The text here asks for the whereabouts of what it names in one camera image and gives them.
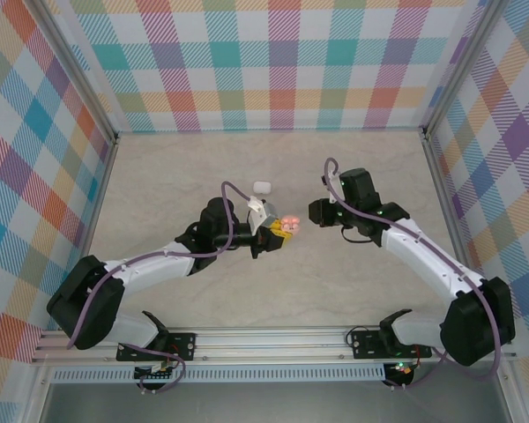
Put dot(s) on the small electronics board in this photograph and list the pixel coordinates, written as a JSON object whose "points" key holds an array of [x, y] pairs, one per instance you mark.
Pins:
{"points": [[401, 369], [154, 373]]}

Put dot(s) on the white earbud charging case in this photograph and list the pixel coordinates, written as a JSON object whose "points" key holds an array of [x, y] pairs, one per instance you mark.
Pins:
{"points": [[262, 187]]}

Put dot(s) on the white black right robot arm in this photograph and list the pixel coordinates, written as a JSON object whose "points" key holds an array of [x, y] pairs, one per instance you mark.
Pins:
{"points": [[427, 255]]}

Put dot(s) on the grey metal shelf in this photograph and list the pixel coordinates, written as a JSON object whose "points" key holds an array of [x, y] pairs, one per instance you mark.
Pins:
{"points": [[269, 405]]}

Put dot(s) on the pink earbud charging case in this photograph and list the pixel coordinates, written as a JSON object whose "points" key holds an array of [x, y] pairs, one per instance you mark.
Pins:
{"points": [[291, 220]]}

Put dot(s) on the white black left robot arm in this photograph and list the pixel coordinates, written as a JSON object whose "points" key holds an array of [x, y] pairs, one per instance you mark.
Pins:
{"points": [[158, 264]]}

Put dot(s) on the aluminium frame post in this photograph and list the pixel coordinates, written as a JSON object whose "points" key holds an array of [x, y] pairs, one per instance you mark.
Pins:
{"points": [[77, 70], [465, 66]]}

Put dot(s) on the aluminium frame side rail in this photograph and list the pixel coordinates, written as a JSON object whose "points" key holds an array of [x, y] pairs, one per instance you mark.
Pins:
{"points": [[443, 187], [102, 185]]}

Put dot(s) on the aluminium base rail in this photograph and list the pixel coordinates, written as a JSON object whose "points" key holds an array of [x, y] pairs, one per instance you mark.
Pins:
{"points": [[269, 343]]}

